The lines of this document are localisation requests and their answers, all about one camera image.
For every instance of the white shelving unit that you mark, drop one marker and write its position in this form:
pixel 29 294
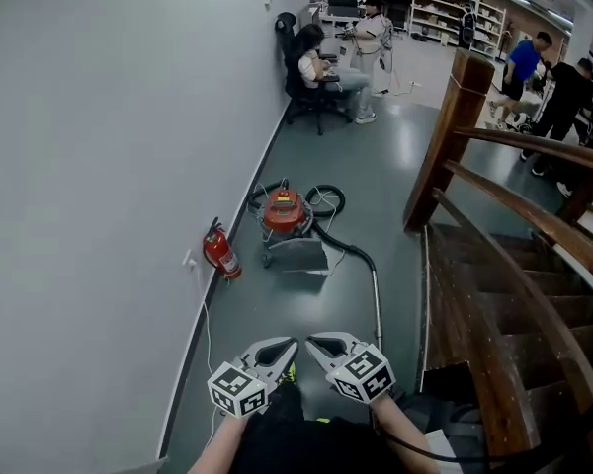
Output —
pixel 449 13

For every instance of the person's right forearm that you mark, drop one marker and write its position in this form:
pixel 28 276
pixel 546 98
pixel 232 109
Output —
pixel 400 430

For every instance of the metal vacuum tube piece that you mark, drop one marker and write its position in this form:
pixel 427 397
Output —
pixel 376 309

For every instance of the red vacuum cleaner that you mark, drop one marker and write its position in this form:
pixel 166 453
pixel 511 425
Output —
pixel 285 215

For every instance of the red fire extinguisher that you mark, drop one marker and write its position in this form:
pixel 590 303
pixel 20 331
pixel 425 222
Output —
pixel 221 252

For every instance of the wooden staircase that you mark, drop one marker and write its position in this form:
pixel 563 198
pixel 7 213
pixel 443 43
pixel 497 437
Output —
pixel 514 314

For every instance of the white desk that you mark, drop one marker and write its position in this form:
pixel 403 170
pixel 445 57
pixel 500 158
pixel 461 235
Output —
pixel 341 19

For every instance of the black computer monitor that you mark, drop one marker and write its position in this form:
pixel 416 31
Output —
pixel 342 4

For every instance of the wooden stair railing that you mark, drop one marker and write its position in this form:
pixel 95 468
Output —
pixel 479 166

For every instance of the person's left forearm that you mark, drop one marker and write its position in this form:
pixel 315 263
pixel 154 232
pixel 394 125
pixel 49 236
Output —
pixel 216 445

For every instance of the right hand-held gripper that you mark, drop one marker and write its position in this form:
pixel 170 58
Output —
pixel 364 377

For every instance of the person's black clothing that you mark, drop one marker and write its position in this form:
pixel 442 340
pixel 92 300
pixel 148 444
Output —
pixel 301 442

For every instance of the black standing device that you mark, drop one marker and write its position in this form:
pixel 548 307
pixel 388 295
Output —
pixel 467 27

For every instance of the black office chair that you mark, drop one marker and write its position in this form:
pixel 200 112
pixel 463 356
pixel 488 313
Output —
pixel 296 74

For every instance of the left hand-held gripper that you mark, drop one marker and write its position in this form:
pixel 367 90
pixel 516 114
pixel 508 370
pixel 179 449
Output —
pixel 237 390

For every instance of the person's neon yellow shoe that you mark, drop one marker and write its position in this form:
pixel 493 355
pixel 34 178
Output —
pixel 289 373

